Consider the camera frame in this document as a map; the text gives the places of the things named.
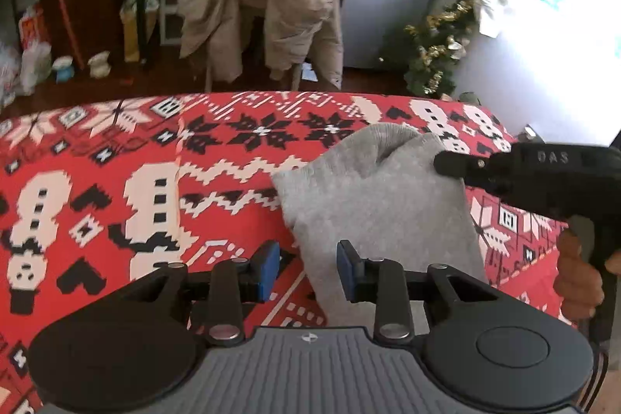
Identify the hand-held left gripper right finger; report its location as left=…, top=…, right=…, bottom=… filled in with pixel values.
left=338, top=240, right=500, bottom=343

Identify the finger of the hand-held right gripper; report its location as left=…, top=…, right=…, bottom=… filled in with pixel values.
left=433, top=151, right=500, bottom=196

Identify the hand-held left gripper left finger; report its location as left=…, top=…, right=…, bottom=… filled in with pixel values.
left=114, top=241, right=281, bottom=345

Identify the grey polo shirt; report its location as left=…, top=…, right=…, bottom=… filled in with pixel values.
left=271, top=123, right=488, bottom=305

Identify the person's right hand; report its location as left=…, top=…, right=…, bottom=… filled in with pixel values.
left=555, top=230, right=605, bottom=322

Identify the small christmas tree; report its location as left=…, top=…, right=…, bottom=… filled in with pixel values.
left=402, top=0, right=481, bottom=97

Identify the white bow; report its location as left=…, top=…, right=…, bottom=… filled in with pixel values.
left=473, top=0, right=510, bottom=39

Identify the red patterned blanket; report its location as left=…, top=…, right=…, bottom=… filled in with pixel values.
left=0, top=91, right=583, bottom=414

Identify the white pet bowl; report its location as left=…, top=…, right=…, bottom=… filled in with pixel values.
left=87, top=51, right=112, bottom=78

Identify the yellow paper bag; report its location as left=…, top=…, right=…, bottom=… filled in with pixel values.
left=121, top=7, right=158, bottom=63

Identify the blue pet bowl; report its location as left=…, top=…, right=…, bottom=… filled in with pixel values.
left=51, top=55, right=76, bottom=83

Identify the white green plastic bag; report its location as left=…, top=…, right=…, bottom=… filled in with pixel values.
left=19, top=40, right=53, bottom=97

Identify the white red plastic bag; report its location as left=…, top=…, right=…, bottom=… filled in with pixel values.
left=0, top=45, right=23, bottom=104

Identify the red cardboard box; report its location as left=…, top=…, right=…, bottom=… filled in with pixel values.
left=19, top=7, right=49, bottom=51

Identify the red broom handle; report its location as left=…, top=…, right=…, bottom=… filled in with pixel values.
left=53, top=0, right=85, bottom=70

